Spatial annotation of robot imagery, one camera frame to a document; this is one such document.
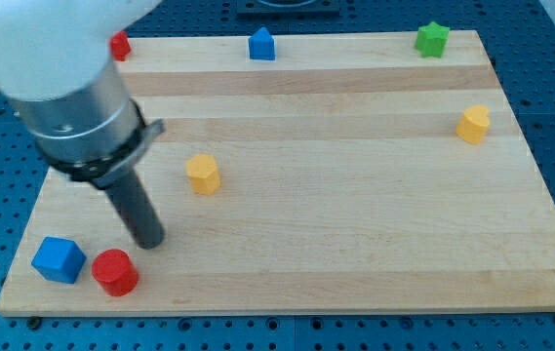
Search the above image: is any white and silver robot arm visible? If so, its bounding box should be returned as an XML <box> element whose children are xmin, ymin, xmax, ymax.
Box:
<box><xmin>0</xmin><ymin>0</ymin><xmax>162</xmax><ymax>189</ymax></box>

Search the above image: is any blue cube block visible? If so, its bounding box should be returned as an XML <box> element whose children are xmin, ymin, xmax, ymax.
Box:
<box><xmin>31</xmin><ymin>237</ymin><xmax>86</xmax><ymax>284</ymax></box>

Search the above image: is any wooden board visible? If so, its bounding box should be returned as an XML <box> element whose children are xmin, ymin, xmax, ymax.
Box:
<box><xmin>0</xmin><ymin>30</ymin><xmax>555</xmax><ymax>317</ymax></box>

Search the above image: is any yellow hexagon block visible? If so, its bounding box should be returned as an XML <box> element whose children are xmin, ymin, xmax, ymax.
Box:
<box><xmin>185</xmin><ymin>154</ymin><xmax>220</xmax><ymax>195</ymax></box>

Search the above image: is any blue house-shaped block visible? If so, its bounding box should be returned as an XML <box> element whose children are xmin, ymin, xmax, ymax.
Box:
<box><xmin>248</xmin><ymin>27</ymin><xmax>276</xmax><ymax>60</ymax></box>

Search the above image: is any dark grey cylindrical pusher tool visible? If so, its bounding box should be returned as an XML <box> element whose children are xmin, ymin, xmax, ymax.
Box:
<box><xmin>104</xmin><ymin>171</ymin><xmax>165</xmax><ymax>250</ymax></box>

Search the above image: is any red cylinder block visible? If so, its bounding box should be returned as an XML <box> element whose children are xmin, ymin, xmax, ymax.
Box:
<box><xmin>91</xmin><ymin>249</ymin><xmax>139</xmax><ymax>297</ymax></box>

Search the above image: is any yellow heart block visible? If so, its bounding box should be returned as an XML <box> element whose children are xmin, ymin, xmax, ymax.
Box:
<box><xmin>456</xmin><ymin>104</ymin><xmax>491</xmax><ymax>144</ymax></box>

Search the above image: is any red block at back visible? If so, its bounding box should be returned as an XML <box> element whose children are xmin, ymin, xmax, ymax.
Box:
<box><xmin>109</xmin><ymin>30</ymin><xmax>132</xmax><ymax>61</ymax></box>

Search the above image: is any green star block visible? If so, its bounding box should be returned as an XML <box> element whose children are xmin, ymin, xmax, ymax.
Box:
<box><xmin>415</xmin><ymin>21</ymin><xmax>451</xmax><ymax>59</ymax></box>

